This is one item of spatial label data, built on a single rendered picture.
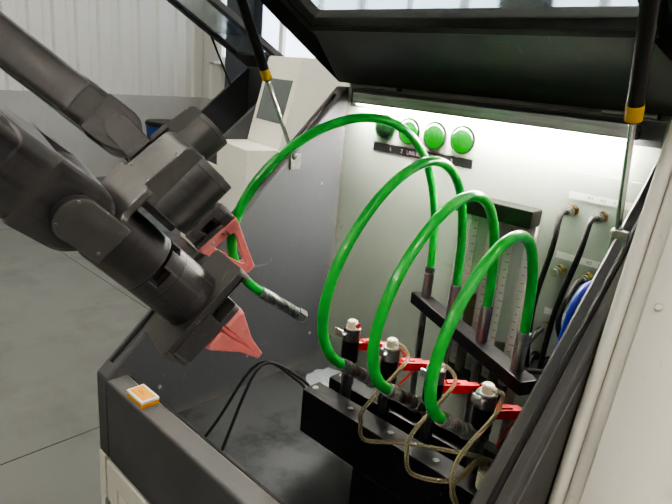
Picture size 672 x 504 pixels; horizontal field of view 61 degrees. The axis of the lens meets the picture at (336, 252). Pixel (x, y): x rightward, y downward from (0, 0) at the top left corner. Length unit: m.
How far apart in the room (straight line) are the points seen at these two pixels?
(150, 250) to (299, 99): 3.23
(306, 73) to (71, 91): 2.96
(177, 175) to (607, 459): 0.55
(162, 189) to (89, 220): 0.07
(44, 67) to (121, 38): 6.90
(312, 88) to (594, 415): 3.20
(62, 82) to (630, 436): 0.79
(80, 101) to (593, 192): 0.74
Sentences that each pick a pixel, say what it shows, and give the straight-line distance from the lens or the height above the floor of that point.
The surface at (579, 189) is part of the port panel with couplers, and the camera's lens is 0.97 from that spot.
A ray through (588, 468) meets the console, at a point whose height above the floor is 1.07.
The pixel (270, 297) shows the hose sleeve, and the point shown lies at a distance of 0.87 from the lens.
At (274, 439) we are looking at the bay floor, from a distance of 1.09.
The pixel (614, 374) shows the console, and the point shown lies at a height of 1.18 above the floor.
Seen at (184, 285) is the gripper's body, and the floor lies 1.29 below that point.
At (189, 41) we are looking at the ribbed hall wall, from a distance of 8.23.
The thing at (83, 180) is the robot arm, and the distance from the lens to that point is 0.43.
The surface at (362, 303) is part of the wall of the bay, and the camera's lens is 1.27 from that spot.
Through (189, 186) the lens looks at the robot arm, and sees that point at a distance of 0.48.
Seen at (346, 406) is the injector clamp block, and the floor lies 0.98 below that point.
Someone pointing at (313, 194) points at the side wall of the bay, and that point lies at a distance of 1.20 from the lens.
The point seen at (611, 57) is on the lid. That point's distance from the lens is 0.87.
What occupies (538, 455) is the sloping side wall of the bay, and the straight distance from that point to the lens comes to 0.69.
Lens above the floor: 1.47
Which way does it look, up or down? 17 degrees down
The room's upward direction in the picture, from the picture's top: 5 degrees clockwise
